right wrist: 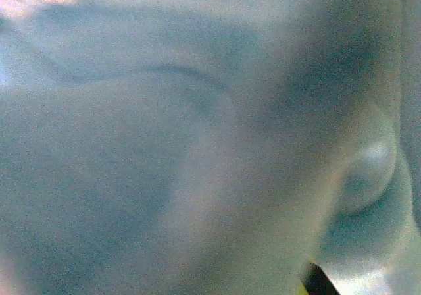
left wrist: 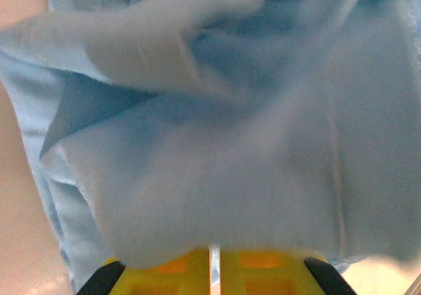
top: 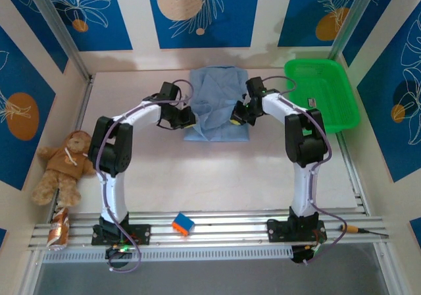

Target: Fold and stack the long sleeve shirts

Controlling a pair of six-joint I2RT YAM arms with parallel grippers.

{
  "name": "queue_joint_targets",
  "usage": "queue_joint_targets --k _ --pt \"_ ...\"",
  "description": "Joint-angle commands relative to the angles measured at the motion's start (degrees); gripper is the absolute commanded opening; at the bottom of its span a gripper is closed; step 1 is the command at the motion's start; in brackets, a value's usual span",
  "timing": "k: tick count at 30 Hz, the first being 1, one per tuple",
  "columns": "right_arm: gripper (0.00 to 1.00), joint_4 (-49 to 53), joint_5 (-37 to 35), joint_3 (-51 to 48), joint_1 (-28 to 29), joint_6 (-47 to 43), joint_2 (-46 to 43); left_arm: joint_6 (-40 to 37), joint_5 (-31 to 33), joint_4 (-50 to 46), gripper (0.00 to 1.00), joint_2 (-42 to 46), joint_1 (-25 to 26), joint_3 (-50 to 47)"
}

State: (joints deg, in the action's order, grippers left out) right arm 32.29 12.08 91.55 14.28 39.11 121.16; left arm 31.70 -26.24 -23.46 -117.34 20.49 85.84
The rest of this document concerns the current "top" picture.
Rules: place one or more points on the light blue long sleeve shirt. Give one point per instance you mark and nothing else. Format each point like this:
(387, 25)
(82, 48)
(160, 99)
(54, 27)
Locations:
(217, 130)

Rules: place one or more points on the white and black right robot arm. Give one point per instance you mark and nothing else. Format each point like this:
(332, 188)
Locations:
(306, 140)

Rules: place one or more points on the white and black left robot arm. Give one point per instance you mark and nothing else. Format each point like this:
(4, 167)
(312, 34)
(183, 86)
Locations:
(112, 150)

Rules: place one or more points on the green plastic basket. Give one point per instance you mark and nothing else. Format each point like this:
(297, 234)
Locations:
(338, 110)

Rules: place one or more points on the blue and orange block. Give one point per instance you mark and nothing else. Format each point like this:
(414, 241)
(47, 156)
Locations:
(183, 224)

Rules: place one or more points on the brown teddy bear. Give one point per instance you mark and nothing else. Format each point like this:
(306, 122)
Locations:
(69, 163)

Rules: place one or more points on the black controller board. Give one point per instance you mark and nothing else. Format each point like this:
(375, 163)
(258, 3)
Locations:
(301, 253)
(120, 250)

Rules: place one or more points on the orange drink can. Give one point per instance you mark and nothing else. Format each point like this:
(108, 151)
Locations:
(58, 232)

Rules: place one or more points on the aluminium rail frame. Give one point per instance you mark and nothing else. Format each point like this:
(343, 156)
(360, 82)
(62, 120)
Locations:
(230, 230)

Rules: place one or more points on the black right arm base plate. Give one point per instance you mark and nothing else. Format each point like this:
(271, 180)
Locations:
(279, 230)

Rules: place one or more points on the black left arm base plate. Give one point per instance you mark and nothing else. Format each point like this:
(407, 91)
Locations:
(141, 234)

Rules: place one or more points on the aluminium corner post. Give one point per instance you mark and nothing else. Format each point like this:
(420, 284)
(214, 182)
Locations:
(352, 15)
(62, 35)

